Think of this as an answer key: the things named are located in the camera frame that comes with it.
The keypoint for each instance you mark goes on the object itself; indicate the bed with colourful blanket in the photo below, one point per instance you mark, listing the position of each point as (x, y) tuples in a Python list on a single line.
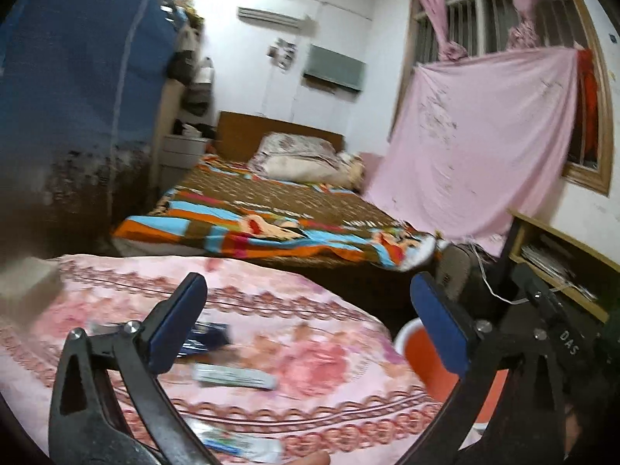
[(271, 208)]

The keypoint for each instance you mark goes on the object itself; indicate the red basin with white rim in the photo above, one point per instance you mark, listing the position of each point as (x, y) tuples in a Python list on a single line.
[(426, 363)]

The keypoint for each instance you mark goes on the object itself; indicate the wooden shelf with papers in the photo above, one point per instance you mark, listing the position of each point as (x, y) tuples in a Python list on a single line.
[(557, 230)]

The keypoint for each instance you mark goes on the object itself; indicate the floral pillow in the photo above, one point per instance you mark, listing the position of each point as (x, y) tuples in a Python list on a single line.
[(295, 155)]

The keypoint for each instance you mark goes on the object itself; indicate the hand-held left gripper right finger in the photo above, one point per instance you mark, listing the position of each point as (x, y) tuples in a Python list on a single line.
[(441, 329)]

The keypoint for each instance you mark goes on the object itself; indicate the orange hanging cloth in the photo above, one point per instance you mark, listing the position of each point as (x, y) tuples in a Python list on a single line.
[(590, 101)]

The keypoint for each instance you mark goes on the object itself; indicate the pink hanging sheet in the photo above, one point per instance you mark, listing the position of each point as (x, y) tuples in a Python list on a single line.
[(474, 145)]

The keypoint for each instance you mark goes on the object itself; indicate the wooden bed headboard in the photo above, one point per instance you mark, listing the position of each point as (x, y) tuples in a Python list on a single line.
[(237, 135)]

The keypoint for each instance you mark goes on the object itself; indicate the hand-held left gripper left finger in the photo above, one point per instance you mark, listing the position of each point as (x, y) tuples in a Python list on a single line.
[(177, 319)]

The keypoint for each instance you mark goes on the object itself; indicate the beige pillow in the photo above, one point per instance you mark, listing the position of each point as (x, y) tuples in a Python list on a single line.
[(351, 169)]

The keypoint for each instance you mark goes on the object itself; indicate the white air conditioner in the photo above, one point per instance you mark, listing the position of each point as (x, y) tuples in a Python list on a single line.
[(271, 17)]

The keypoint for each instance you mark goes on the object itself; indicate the black checkered bag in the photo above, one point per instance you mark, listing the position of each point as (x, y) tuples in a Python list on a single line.
[(457, 271)]

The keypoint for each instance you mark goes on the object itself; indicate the black handbag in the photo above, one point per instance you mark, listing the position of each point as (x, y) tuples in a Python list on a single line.
[(196, 104), (179, 65)]

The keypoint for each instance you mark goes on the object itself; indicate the stack of papers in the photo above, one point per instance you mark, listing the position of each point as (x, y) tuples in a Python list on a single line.
[(552, 261)]

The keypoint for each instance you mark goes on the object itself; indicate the white nightstand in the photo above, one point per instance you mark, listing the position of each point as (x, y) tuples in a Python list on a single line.
[(184, 155)]

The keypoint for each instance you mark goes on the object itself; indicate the dark blue packet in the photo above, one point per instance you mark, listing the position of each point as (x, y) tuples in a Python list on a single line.
[(213, 336)]

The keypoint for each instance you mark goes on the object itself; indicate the blue fabric wardrobe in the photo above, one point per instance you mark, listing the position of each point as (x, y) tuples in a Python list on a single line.
[(72, 82)]

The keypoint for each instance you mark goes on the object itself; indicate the beige box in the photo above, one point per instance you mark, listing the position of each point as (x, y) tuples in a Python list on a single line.
[(26, 283)]

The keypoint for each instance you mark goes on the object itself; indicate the white green wrapper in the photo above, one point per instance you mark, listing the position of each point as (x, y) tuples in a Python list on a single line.
[(242, 448)]

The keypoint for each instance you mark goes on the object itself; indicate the wall photos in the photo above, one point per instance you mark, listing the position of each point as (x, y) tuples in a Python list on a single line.
[(282, 53)]

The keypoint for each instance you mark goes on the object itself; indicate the pink curtain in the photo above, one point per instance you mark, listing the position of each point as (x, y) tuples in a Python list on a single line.
[(520, 5), (436, 5)]

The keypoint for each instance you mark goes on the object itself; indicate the wooden window frame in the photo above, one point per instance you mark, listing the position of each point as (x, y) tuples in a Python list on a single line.
[(603, 131)]

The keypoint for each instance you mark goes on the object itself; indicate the pink floral blanket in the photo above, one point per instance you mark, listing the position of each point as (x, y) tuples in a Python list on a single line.
[(315, 348)]

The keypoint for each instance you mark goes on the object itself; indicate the wall-mounted television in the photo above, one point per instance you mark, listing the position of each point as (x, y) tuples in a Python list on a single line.
[(334, 68)]

